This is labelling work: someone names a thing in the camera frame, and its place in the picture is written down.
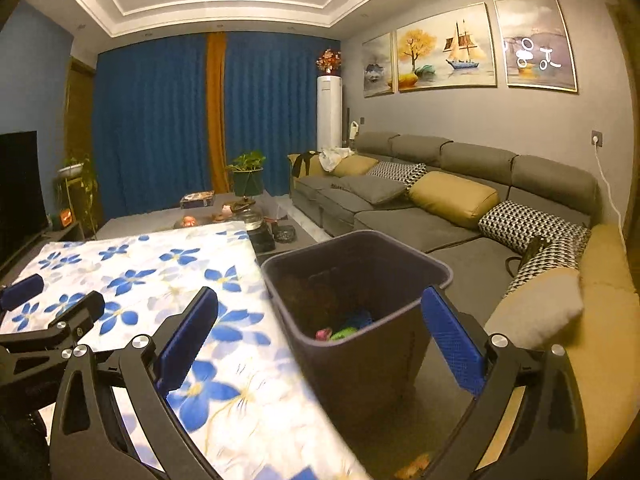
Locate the green scrub brush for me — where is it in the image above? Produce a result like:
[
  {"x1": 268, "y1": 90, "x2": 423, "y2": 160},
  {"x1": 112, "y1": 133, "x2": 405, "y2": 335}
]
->
[{"x1": 330, "y1": 327, "x2": 358, "y2": 341}]

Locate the yellow cushion far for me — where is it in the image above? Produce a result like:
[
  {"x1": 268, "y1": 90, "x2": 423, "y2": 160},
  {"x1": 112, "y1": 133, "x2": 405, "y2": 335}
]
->
[{"x1": 332, "y1": 155, "x2": 378, "y2": 178}]

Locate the blue curtain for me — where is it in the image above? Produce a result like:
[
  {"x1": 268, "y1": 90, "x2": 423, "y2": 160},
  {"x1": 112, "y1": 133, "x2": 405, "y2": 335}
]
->
[{"x1": 92, "y1": 32, "x2": 341, "y2": 219}]

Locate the grey cushion near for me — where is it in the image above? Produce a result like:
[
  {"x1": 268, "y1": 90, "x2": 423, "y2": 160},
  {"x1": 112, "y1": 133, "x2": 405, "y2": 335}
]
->
[{"x1": 484, "y1": 268, "x2": 585, "y2": 350}]

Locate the plant on stand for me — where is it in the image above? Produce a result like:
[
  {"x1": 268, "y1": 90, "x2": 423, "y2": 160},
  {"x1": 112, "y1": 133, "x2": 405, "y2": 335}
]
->
[{"x1": 54, "y1": 154, "x2": 99, "y2": 238}]

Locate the white cloth on sofa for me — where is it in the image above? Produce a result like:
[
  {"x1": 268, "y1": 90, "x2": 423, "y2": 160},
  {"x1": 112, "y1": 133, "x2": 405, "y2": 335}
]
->
[{"x1": 318, "y1": 148, "x2": 354, "y2": 174}]

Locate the small left painting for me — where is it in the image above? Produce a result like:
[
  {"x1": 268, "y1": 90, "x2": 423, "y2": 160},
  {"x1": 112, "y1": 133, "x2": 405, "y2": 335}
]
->
[{"x1": 361, "y1": 32, "x2": 393, "y2": 98}]

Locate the wall power socket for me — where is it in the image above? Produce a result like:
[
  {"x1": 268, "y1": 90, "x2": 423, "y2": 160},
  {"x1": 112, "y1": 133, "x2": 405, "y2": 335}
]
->
[{"x1": 591, "y1": 130, "x2": 603, "y2": 148}]

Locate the sailboat tree painting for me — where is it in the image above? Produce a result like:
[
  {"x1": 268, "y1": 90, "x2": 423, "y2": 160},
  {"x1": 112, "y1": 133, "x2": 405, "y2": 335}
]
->
[{"x1": 396, "y1": 2, "x2": 497, "y2": 92}]

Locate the right framed painting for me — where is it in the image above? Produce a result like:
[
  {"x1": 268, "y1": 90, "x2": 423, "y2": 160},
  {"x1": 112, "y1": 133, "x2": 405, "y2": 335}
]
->
[{"x1": 494, "y1": 0, "x2": 578, "y2": 93}]

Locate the grey flat cushion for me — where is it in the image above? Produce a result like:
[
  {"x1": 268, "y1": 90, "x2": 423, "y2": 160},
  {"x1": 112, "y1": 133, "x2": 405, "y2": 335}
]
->
[{"x1": 331, "y1": 176, "x2": 406, "y2": 206}]

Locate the orange flower bouquet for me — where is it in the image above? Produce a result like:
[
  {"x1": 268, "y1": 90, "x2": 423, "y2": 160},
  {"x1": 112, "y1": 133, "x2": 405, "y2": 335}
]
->
[{"x1": 316, "y1": 49, "x2": 342, "y2": 76}]

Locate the grey trash bin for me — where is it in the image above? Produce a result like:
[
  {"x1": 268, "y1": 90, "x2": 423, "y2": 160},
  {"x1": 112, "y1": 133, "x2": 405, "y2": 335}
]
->
[{"x1": 262, "y1": 231, "x2": 454, "y2": 432}]

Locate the floral blue white tablecloth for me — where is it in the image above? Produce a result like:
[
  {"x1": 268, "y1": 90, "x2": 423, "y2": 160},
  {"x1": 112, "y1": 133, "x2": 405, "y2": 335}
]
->
[{"x1": 0, "y1": 220, "x2": 371, "y2": 480}]

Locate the yellow cushion middle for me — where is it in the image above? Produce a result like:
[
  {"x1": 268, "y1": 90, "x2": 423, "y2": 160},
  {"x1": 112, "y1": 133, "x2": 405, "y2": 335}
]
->
[{"x1": 409, "y1": 171, "x2": 500, "y2": 230}]

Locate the patterned pillow far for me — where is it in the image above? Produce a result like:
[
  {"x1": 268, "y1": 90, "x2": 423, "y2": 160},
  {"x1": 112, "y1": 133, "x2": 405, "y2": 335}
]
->
[{"x1": 367, "y1": 162, "x2": 428, "y2": 191}]

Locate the glass coffee table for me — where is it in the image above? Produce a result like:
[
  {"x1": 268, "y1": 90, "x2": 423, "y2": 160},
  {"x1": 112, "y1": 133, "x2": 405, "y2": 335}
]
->
[{"x1": 171, "y1": 196, "x2": 302, "y2": 256}]

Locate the black television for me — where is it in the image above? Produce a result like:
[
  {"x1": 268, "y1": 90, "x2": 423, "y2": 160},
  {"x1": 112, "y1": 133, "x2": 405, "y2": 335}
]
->
[{"x1": 0, "y1": 131, "x2": 49, "y2": 271}]

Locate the white charging cable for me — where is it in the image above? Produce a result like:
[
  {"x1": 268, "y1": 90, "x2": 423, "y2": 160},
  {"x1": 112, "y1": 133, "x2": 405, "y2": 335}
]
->
[{"x1": 591, "y1": 142, "x2": 629, "y2": 252}]

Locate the box on table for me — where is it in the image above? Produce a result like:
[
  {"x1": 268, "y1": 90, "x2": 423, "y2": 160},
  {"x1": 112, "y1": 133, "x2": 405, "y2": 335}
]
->
[{"x1": 180, "y1": 191, "x2": 216, "y2": 209}]

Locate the grey sectional sofa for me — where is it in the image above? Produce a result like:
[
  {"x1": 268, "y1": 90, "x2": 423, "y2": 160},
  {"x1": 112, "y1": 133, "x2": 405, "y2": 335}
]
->
[{"x1": 288, "y1": 132, "x2": 639, "y2": 479}]

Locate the white standing air conditioner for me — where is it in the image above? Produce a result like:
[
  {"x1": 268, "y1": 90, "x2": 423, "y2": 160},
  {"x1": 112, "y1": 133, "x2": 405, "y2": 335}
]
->
[{"x1": 317, "y1": 75, "x2": 343, "y2": 151}]

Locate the patterned black white pillow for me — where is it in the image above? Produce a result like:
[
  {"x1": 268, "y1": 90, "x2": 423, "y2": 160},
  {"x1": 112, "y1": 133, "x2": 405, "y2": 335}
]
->
[{"x1": 478, "y1": 200, "x2": 591, "y2": 296}]

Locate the yellow cushion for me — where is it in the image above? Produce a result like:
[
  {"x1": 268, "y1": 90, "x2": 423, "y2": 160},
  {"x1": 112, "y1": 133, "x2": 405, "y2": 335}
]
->
[
  {"x1": 409, "y1": 171, "x2": 500, "y2": 230},
  {"x1": 332, "y1": 155, "x2": 378, "y2": 178}
]

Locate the green potted plant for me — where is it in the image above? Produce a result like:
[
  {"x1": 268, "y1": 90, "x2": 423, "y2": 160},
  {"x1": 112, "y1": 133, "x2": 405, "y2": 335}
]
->
[{"x1": 228, "y1": 151, "x2": 266, "y2": 197}]

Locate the orange curtain strip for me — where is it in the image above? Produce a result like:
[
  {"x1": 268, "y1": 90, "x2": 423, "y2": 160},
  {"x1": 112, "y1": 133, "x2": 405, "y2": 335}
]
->
[{"x1": 205, "y1": 32, "x2": 230, "y2": 194}]

